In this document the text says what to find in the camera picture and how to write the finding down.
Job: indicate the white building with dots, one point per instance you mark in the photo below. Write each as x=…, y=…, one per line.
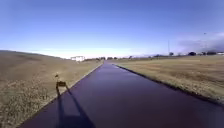
x=78, y=58

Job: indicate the dark wet asphalt path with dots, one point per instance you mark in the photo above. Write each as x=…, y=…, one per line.
x=126, y=100

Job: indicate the thin pole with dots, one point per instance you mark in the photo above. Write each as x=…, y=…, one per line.
x=168, y=48

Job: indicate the dry grass field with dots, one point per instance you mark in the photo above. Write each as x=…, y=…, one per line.
x=180, y=71

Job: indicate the row of distant trees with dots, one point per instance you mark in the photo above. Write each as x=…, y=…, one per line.
x=192, y=53

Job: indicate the dry grass embankment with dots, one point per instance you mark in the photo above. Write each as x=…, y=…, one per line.
x=26, y=83

